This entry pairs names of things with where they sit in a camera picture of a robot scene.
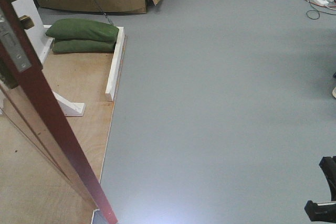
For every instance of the upper green sandbag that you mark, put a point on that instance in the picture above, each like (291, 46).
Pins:
(75, 28)

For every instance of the lower green sandbag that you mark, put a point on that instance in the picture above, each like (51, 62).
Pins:
(75, 46)

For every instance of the plywood base board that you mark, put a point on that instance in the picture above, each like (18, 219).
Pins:
(32, 189)

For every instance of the white wooden door frame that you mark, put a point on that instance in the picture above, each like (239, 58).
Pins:
(80, 81)

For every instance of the brown wooden door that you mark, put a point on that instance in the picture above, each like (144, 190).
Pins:
(64, 146)

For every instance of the green sandbag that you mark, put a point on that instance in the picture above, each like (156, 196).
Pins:
(75, 28)
(75, 46)

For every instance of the silver latch faceplate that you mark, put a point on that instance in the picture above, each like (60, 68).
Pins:
(13, 46)

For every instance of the brass lock backplate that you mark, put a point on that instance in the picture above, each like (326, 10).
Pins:
(6, 76)

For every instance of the brass thumb-turn knob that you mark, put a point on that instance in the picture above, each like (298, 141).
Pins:
(26, 22)

